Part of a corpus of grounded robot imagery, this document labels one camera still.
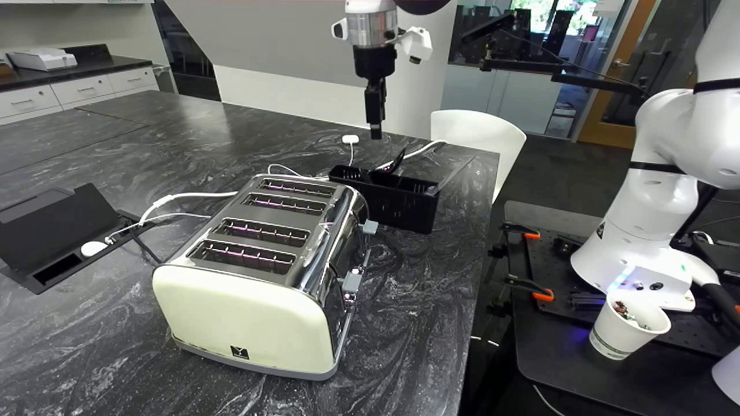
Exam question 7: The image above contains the thin white cable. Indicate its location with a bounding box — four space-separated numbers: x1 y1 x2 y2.
267 138 450 186

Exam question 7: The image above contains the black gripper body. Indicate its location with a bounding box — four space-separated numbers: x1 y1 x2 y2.
351 41 400 82

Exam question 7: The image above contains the white countertop device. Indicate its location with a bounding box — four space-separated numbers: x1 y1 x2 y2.
5 46 81 74

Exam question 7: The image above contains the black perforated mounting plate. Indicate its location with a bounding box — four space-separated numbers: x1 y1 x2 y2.
530 224 740 359

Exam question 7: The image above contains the orange-handled black clamp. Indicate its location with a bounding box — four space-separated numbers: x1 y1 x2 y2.
505 271 558 305
497 223 545 243

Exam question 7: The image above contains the white chair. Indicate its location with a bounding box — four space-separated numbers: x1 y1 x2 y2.
428 109 530 203

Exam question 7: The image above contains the black rectangular holder box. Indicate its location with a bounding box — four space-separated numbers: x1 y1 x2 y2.
326 163 444 236

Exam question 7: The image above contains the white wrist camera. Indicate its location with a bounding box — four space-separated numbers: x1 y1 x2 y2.
398 23 436 67

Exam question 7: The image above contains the black pop-up outlet box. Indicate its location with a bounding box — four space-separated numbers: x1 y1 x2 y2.
0 181 142 297

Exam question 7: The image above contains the cream and chrome toaster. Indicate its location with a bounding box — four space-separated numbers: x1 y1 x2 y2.
151 171 370 382

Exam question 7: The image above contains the white plug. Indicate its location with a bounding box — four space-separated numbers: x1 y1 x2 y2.
79 238 111 258

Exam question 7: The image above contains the white paper cup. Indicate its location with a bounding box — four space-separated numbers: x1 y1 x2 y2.
587 290 673 362

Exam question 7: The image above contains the thick white power cable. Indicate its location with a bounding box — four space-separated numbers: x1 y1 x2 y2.
138 190 239 226

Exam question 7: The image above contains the white drawer cabinet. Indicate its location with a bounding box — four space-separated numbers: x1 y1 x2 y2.
0 54 162 127

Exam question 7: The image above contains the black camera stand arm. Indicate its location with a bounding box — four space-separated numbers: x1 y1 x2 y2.
480 31 647 99

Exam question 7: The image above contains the black tool in holder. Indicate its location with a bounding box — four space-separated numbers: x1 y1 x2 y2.
376 146 412 175

